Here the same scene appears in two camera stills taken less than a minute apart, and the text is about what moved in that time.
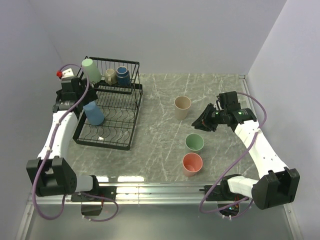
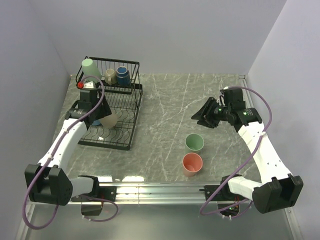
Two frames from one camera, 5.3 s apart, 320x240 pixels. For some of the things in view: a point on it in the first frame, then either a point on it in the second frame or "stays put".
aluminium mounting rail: (145, 194) stays put
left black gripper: (90, 97) -> (105, 109)
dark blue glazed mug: (123, 76) stays put
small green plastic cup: (93, 74) stays put
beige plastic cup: (181, 104) -> (109, 121)
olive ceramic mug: (110, 77) stays put
